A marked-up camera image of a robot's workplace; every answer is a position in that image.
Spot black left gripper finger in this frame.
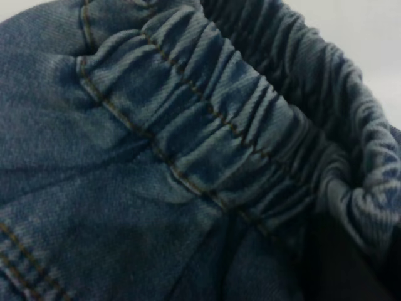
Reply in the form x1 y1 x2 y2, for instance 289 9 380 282
297 228 380 301

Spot blue denim pants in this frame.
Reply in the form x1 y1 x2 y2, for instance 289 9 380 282
0 0 401 301

